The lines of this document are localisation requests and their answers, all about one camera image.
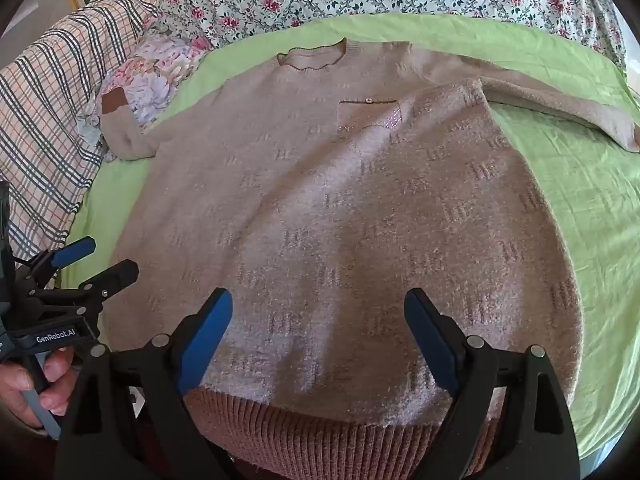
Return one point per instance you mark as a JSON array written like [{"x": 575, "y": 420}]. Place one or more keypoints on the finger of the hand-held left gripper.
[
  {"x": 75, "y": 251},
  {"x": 117, "y": 275}
]

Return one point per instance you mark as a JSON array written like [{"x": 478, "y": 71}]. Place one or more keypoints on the light green bed sheet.
[{"x": 590, "y": 200}]

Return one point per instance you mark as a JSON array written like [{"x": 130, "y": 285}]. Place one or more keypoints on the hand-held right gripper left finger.
[{"x": 207, "y": 340}]

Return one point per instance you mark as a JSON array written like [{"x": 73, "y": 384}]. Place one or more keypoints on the person's left hand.
[{"x": 12, "y": 382}]

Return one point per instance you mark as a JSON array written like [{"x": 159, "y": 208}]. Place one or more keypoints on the plaid checked quilt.
[{"x": 45, "y": 110}]

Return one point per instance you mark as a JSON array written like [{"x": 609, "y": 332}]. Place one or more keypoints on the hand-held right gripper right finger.
[{"x": 430, "y": 340}]

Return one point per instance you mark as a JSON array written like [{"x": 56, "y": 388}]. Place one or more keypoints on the beige knitted sweater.
[{"x": 320, "y": 210}]

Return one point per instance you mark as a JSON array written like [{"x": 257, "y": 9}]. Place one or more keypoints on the pastel flower print pillow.
[{"x": 150, "y": 75}]

